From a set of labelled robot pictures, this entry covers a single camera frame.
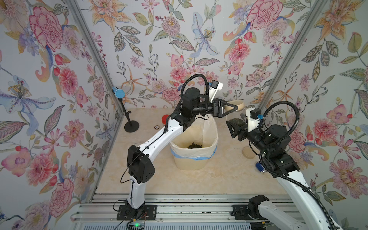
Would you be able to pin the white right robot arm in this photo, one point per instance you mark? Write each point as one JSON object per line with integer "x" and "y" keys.
{"x": 271, "y": 144}

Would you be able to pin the black round-base stand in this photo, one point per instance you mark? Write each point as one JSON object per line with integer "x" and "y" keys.
{"x": 131, "y": 125}

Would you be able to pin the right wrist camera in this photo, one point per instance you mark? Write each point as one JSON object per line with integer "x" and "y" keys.
{"x": 254, "y": 117}

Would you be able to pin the aluminium corner post left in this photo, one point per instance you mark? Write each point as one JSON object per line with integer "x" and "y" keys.
{"x": 86, "y": 33}

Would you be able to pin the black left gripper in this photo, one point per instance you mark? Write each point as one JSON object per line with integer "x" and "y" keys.
{"x": 215, "y": 108}

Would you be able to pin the beige lid tea jar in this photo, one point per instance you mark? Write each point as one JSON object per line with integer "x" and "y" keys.
{"x": 237, "y": 118}

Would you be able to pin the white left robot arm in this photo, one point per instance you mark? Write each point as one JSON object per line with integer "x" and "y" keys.
{"x": 197, "y": 100}

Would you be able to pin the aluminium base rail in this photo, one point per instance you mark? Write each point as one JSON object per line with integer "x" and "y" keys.
{"x": 192, "y": 208}

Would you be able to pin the beige jar lid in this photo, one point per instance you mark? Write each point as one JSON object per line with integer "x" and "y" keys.
{"x": 232, "y": 104}
{"x": 248, "y": 153}

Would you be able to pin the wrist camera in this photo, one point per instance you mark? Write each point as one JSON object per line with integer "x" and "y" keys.
{"x": 254, "y": 117}
{"x": 214, "y": 88}

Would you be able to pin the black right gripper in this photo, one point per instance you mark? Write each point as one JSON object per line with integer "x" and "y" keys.
{"x": 240, "y": 132}

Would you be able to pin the red lid tea jar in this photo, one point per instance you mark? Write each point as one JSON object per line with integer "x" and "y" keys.
{"x": 164, "y": 119}

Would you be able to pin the aluminium corner post right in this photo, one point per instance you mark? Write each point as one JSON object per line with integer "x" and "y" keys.
{"x": 293, "y": 51}

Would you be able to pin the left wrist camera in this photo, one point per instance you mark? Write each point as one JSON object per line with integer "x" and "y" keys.
{"x": 214, "y": 88}

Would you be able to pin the cream trash bin with liner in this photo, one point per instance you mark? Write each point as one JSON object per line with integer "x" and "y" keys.
{"x": 195, "y": 147}

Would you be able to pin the aluminium corner post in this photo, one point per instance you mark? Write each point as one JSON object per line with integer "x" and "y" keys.
{"x": 293, "y": 51}
{"x": 86, "y": 33}

